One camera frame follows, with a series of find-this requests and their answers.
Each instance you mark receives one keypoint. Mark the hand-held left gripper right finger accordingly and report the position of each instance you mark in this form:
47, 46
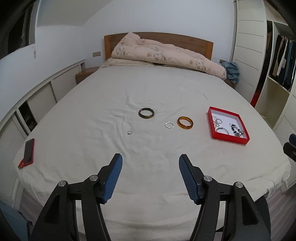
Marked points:
188, 180

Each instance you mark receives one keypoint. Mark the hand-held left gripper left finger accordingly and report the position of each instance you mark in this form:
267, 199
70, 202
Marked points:
111, 183

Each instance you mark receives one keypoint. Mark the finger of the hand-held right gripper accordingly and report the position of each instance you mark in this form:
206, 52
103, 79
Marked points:
291, 150
293, 139

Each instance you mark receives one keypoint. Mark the silver bangle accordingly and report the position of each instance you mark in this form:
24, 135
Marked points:
225, 133

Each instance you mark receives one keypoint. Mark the red jewelry box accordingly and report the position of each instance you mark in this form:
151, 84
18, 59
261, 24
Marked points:
227, 119

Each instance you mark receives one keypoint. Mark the open wardrobe shelving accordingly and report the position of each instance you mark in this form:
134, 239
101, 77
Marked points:
275, 92

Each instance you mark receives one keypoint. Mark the red object by wardrobe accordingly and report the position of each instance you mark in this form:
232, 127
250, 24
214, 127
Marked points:
255, 99

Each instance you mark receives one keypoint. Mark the amber bangle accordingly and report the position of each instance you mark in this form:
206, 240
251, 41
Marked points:
180, 125

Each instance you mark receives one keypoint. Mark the silver hoop earring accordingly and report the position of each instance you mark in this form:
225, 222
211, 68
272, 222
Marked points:
165, 125

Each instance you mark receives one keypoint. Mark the dark green bangle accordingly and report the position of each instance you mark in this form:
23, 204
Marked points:
140, 114

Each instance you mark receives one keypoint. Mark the hanging clothes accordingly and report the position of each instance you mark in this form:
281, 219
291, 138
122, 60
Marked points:
285, 62

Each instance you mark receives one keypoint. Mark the phone in red case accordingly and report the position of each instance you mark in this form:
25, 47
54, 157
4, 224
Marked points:
29, 151

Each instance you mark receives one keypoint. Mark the blue cloth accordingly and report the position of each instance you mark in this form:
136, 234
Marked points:
232, 71

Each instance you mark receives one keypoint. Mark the bed with white sheet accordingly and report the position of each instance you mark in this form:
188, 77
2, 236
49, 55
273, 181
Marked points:
97, 92

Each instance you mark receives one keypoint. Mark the white wardrobe door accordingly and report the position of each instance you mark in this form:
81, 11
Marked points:
248, 51

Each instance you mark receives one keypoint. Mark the person's blue trousers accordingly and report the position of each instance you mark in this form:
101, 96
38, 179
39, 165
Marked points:
11, 222

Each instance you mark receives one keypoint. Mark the white slatted cabinet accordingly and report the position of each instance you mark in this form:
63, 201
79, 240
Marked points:
39, 99

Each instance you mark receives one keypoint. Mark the wooden nightstand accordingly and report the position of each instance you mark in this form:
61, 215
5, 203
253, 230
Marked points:
84, 74

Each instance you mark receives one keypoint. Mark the beige pillow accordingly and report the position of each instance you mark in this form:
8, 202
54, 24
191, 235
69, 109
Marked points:
120, 62

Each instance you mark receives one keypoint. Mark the pink floral quilt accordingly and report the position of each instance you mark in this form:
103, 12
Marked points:
161, 53

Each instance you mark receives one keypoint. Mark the wooden headboard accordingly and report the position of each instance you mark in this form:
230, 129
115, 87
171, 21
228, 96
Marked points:
109, 44

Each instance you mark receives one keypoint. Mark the wall switch plate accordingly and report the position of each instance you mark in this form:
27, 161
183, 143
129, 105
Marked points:
96, 54

